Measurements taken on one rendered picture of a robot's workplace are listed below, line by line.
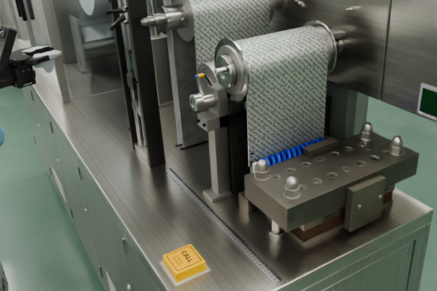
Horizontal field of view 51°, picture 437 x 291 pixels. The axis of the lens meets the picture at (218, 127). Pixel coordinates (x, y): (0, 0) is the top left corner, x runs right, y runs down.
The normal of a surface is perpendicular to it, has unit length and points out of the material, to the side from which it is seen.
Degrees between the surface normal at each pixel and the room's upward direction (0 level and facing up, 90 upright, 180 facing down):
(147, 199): 0
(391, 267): 90
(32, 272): 0
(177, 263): 0
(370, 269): 90
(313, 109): 90
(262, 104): 90
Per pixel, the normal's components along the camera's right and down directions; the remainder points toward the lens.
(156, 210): -0.05, -0.90
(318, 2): -0.86, 0.26
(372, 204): 0.51, 0.35
